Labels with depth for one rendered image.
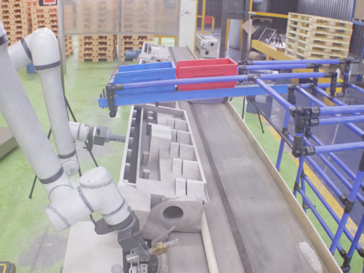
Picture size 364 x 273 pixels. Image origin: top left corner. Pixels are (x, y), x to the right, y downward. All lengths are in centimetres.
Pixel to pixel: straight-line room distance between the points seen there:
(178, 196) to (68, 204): 51
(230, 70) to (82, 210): 101
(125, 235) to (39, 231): 171
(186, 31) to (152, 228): 625
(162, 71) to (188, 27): 572
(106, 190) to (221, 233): 65
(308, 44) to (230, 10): 216
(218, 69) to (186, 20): 568
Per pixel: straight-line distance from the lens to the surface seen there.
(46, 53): 133
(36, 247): 250
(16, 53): 148
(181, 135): 177
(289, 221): 154
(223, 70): 156
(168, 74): 154
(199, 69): 155
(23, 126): 91
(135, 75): 154
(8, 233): 269
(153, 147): 163
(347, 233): 183
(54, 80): 137
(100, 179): 88
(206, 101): 295
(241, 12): 792
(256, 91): 163
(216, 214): 149
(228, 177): 178
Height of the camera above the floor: 166
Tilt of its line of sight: 24 degrees down
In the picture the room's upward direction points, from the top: 3 degrees clockwise
